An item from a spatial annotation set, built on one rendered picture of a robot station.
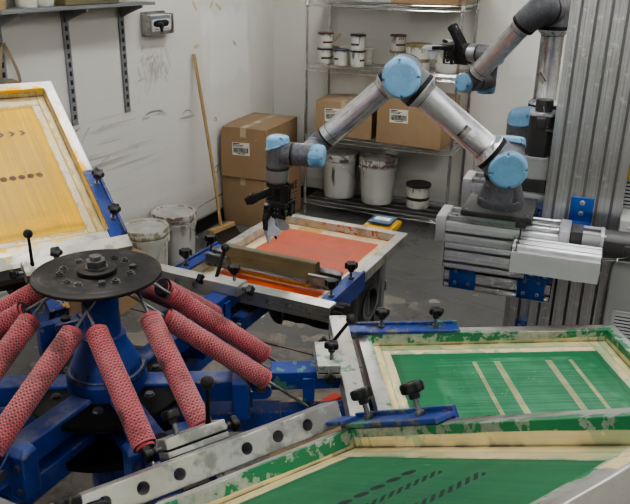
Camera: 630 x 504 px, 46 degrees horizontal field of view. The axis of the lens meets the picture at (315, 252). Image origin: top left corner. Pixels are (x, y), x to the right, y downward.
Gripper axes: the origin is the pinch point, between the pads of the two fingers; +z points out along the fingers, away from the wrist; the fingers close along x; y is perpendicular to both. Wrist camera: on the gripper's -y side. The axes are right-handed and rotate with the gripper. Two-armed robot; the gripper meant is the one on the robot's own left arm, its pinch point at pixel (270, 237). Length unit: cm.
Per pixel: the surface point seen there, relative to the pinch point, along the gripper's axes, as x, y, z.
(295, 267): -1.0, 10.1, 8.6
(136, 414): -108, 28, -3
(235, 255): -0.7, -13.5, 9.1
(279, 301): -26.1, 17.2, 9.1
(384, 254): 34.3, 29.4, 12.4
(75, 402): -96, 0, 10
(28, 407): -116, 7, -3
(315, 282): -2.2, 18.3, 11.9
